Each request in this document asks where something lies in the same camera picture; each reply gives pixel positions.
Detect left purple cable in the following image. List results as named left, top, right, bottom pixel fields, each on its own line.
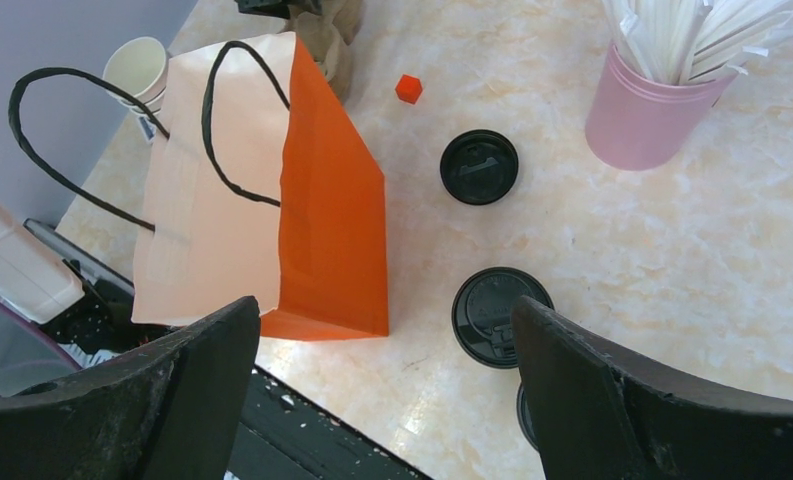
left=0, top=278, right=83, bottom=372

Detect black cup lid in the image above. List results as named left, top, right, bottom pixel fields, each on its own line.
left=439, top=129, right=519, bottom=206
left=516, top=384, right=538, bottom=451
left=451, top=266, right=554, bottom=370

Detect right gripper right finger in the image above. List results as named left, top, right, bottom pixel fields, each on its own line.
left=511, top=296, right=793, bottom=479

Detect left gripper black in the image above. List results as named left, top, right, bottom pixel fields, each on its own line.
left=235, top=0, right=320, bottom=19

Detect orange paper bag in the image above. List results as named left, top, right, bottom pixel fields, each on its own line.
left=8, top=32, right=389, bottom=341

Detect stack of paper cups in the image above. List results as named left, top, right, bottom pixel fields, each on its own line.
left=102, top=36, right=170, bottom=114

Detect brown pulp cup carrier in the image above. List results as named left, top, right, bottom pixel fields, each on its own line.
left=285, top=0, right=364, bottom=102

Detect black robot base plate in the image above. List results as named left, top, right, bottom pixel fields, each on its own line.
left=38, top=278, right=430, bottom=480

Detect small orange cube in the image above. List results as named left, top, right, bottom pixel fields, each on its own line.
left=395, top=74, right=423, bottom=105

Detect pink straw holder cup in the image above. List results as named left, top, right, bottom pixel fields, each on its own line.
left=584, top=45, right=737, bottom=171

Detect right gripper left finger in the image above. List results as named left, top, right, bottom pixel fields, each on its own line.
left=0, top=296, right=260, bottom=479

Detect bundle of white wrapped straws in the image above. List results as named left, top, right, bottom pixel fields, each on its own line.
left=602, top=0, right=793, bottom=86

